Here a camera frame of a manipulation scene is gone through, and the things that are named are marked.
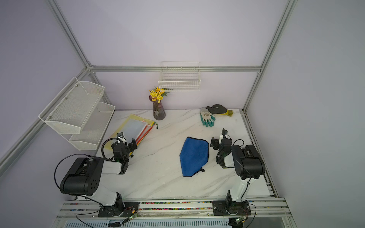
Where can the dark purple glass vase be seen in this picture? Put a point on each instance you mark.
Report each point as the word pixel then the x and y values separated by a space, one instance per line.
pixel 158 109

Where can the red zipper mesh document bag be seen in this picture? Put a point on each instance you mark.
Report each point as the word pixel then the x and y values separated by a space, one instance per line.
pixel 144 132

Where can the black yellow work glove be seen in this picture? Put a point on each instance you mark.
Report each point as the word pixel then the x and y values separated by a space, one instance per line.
pixel 218 109

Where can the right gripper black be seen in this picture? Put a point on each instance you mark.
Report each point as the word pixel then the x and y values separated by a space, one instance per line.
pixel 215 142

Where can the green white work glove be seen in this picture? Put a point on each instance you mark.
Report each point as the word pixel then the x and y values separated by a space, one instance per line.
pixel 207 118

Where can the white wire wall basket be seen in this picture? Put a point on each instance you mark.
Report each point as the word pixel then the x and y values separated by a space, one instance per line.
pixel 179 76

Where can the blue microfiber cleaning cloth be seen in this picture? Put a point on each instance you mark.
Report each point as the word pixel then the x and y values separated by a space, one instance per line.
pixel 193 156

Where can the yellow mesh document bag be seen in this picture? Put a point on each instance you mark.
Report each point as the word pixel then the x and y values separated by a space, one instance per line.
pixel 132 116

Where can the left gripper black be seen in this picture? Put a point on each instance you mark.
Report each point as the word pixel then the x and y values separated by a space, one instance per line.
pixel 131 147

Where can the yellow artificial flowers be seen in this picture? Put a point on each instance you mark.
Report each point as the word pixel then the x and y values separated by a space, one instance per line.
pixel 157 94

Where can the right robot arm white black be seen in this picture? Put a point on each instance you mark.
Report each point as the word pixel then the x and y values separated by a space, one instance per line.
pixel 246 162

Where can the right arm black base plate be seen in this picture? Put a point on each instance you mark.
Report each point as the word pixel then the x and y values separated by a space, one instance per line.
pixel 226 208

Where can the aluminium frame rail base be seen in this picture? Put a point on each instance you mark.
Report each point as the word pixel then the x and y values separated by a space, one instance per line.
pixel 177 213

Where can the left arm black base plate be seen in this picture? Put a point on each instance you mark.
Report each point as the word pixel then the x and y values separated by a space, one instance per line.
pixel 118 209

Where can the white two-tier mesh shelf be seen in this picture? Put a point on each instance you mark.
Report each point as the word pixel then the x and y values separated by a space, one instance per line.
pixel 79 115

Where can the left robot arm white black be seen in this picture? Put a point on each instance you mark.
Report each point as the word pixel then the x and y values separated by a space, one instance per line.
pixel 84 176

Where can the clear white mesh document bag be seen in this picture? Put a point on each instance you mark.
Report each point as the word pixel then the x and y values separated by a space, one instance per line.
pixel 132 129

